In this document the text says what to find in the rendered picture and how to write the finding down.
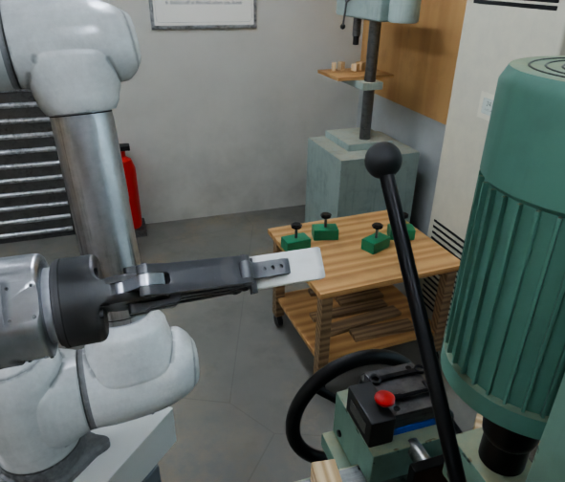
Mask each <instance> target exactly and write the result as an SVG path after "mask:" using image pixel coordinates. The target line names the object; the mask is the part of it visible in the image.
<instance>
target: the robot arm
mask: <svg viewBox="0 0 565 482"><path fill-rule="evenodd" d="M140 64H141V50H140V45H139V40H138V37H137V34H136V30H135V27H134V24H133V21H132V19H131V17H130V15H129V14H128V13H127V12H126V11H123V10H121V9H119V8H117V7H115V6H113V5H111V4H108V3H106V2H103V1H100V0H0V92H2V91H9V90H20V89H30V90H31V93H32V95H33V97H34V99H35V101H36V103H37V105H38V107H39V108H40V110H41V111H42V112H43V113H44V114H45V115H46V116H49V117H50V121H51V126H52V129H53V134H54V141H55V146H56V150H57V155H58V159H59V163H60V167H61V172H62V176H63V180H64V185H65V188H66V193H67V197H68V202H69V206H70V210H71V214H72V218H73V223H74V227H75V232H76V239H77V243H78V247H79V252H80V256H73V257H65V258H58V259H55V260H54V262H52V263H51V265H50V267H49V265H48V263H47V261H46V259H45V257H44V256H43V255H41V254H39V253H30V254H22V255H15V256H7V257H0V482H73V481H74V480H75V479H76V478H77V477H78V476H79V475H80V474H81V473H82V472H83V471H84V470H85V469H86V468H87V467H88V466H89V465H90V464H91V463H92V462H93V461H94V460H95V459H96V458H97V457H98V456H99V455H101V454H102V453H104V452H105V451H107V450H108V449H109V448H110V446H111V443H110V440H109V438H108V437H107V436H105V435H99V434H95V433H94V432H91V430H92V429H96V428H100V427H109V426H114V425H118V424H122V423H126V422H129V421H133V420H136V419H139V418H141V417H144V416H147V415H150V414H153V413H156V412H158V411H161V410H163V409H165V408H167V407H169V406H171V405H173V404H175V403H177V402H178V401H180V400H181V399H182V398H183V397H184V396H186V395H187V394H188V393H189V392H190V391H191V390H192V389H193V388H194V386H195V384H196V383H197V382H198V381H199V377H200V366H199V358H198V352H197V347H196V344H195V341H194V340H193V338H192V337H191V336H190V335H189V334H188V333H187V332H186V331H185V330H183V329H182V328H180V327H178V326H172V327H169V325H168V323H167V320H166V318H165V315H164V313H163V312H161V311H160V310H161V309H167V308H173V307H176V306H177V305H178V304H182V303H188V302H192V301H197V300H203V299H208V298H213V297H218V296H227V295H238V294H240V293H241V292H242V291H243V292H245V291H248V290H249V289H250V294H251V295H253V294H257V293H258V290H261V289H267V288H272V287H278V286H284V285H291V284H296V283H302V282H308V281H314V280H319V279H322V278H324V277H325V276H326V275H325V271H324V266H323V261H322V256H321V252H320V248H319V247H315V248H309V249H302V250H295V251H288V252H277V253H270V254H263V255H256V256H248V255H247V254H240V255H237V256H228V257H218V258H209V259H199V260H189V261H181V262H171V263H148V264H147V263H141V260H140V254H139V249H138V244H137V238H136V234H135V229H134V223H133V218H132V213H131V208H130V203H129V194H128V189H127V184H126V179H125V174H124V169H123V163H122V158H121V154H120V144H119V139H118V133H117V128H116V124H115V118H114V116H113V112H112V109H115V108H117V106H118V103H119V100H120V86H121V83H122V82H123V81H127V80H130V79H131V78H132V77H133V76H134V75H135V73H136V72H137V71H138V69H139V66H140ZM58 343H60V344H61V345H62V346H65V347H66V348H71V347H76V346H81V345H85V348H82V349H79V350H73V349H62V348H58Z"/></svg>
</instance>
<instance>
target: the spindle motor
mask: <svg viewBox="0 0 565 482"><path fill-rule="evenodd" d="M441 365H442V369H443V372H444V374H445V378H446V380H447V381H448V383H449V385H450V386H451V387H452V389H453V390H454V391H455V393H456V394H457V395H458V396H459V397H460V398H461V399H462V400H463V401H464V402H465V403H466V404H467V405H469V406H470V407H471V408H472V409H474V410H475V411H476V412H478V413H479V414H481V415H482V416H484V417H485V418H487V419H489V420H490V421H492V422H494V423H495V424H496V425H498V426H500V427H504V428H506V429H508V430H510V431H513V432H515V433H518V434H521V435H524V436H527V437H530V438H533V439H537V440H540V439H541V437H542V434H543V431H544V428H545V426H546V424H547V421H548V418H549V416H550V413H551V410H552V407H553V405H554V400H555V397H556V394H557V392H558V389H559V387H560V384H561V382H562V379H563V376H564V373H565V55H547V56H531V57H523V58H518V59H515V60H512V61H511V62H510V63H509V64H508V66H507V67H506V68H505V70H504V71H503V72H502V73H501V75H500V76H499V78H498V81H497V86H496V90H495V95H494V100H493V105H492V109H491V113H490V118H489V127H488V132H487V136H486V140H485V145H484V150H483V155H482V160H481V163H480V170H479V174H478V179H477V183H476V188H475V192H474V197H473V202H472V206H471V211H470V216H469V220H468V225H467V233H466V238H465V243H464V247H463V251H462V256H461V261H460V266H459V271H458V274H457V279H456V284H455V289H454V294H453V298H452V302H451V307H450V312H449V317H448V322H447V326H446V330H445V338H444V343H443V348H442V353H441Z"/></svg>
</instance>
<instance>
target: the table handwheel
mask: <svg viewBox="0 0 565 482"><path fill-rule="evenodd" d="M409 362H411V363H412V364H413V365H414V366H415V364H414V363H413V362H412V361H411V360H410V359H408V358H407V357H405V356H404V355H402V354H399V353H397V352H394V351H391V350H385V349H368V350H361V351H357V352H354V353H350V354H347V355H345V356H342V357H340V358H338V359H336V360H334V361H331V362H329V363H328V364H326V365H325V366H323V367H322V368H320V369H319V370H318V371H316V372H315V373H314V375H313V376H312V377H310V378H309V379H308V380H307V381H306V382H305V383H304V384H303V385H302V386H301V387H300V389H299V390H298V391H297V393H296V394H295V396H294V398H293V400H292V402H291V405H290V407H289V410H288V413H287V417H286V436H287V439H288V442H289V444H290V446H291V448H292V449H293V451H294V452H295V453H296V454H297V455H298V456H299V457H300V458H302V459H304V460H305V461H307V462H310V463H312V462H318V461H324V460H328V458H327V456H326V454H325V452H324V450H319V449H314V448H312V447H310V446H309V445H308V444H306V442H305V441H304V440H303V438H302V436H301V433H300V422H301V418H302V415H303V412H304V410H305V408H306V406H307V405H308V403H309V402H310V400H311V399H312V398H313V397H314V395H315V394H317V395H319V396H321V397H323V398H325V399H327V400H329V401H331V402H333V403H334V404H335V403H336V395H337V394H335V393H333V392H331V391H330V390H328V389H326V388H324V387H323V386H324V385H325V384H327V383H328V382H330V381H331V380H333V379H334V378H336V377H337V376H339V375H341V374H343V373H345V372H347V371H349V370H352V369H355V368H358V367H361V366H364V365H370V364H385V365H390V366H396V365H400V364H404V363H409Z"/></svg>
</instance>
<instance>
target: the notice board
mask: <svg viewBox="0 0 565 482"><path fill-rule="evenodd" d="M149 10H150V20H151V29H152V30H175V29H236V28H257V7H256V0H149Z"/></svg>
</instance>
